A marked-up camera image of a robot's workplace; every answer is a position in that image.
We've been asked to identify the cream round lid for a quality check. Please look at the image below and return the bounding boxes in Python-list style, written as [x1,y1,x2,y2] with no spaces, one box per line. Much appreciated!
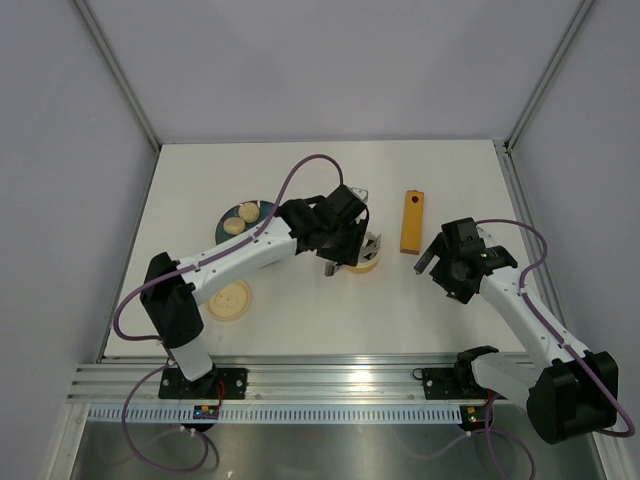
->
[205,280,252,322]

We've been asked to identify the yellow round lunch box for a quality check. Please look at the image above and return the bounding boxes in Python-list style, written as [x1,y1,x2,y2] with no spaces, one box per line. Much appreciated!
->
[346,231,382,274]

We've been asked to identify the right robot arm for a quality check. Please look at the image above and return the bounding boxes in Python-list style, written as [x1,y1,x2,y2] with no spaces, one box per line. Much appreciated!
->
[414,234,619,444]

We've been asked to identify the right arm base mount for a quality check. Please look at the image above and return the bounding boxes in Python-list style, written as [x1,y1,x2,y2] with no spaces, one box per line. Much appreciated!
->
[411,345,499,402]

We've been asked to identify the yellow rectangular cutlery case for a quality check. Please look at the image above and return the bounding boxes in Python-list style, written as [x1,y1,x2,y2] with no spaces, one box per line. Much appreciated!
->
[400,190,425,255]

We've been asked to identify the white slotted cable duct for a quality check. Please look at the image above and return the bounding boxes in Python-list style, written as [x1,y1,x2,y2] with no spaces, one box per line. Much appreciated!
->
[88,403,462,425]

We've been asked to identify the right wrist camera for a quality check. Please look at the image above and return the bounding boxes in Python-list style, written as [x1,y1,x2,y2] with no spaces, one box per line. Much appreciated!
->
[441,217,481,252]

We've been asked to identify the metal serving tongs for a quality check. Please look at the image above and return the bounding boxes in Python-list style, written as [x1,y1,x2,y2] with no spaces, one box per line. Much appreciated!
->
[324,232,381,277]

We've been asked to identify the plain steamed bun left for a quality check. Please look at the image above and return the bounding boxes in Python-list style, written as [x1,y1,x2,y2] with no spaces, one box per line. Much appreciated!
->
[222,217,246,236]

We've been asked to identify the blue ceramic plate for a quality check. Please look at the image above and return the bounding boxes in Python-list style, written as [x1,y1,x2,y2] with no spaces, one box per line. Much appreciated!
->
[214,200,275,245]

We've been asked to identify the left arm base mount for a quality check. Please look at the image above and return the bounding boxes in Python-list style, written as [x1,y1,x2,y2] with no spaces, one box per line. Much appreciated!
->
[158,366,249,400]

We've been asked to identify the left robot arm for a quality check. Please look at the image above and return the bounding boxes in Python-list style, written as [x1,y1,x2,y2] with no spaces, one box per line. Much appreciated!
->
[140,184,369,398]

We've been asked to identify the aluminium frame rail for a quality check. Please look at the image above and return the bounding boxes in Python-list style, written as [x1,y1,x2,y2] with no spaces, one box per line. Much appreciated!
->
[67,353,531,405]

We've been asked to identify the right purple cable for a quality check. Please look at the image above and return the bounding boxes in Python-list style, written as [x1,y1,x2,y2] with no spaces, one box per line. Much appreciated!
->
[399,218,637,480]

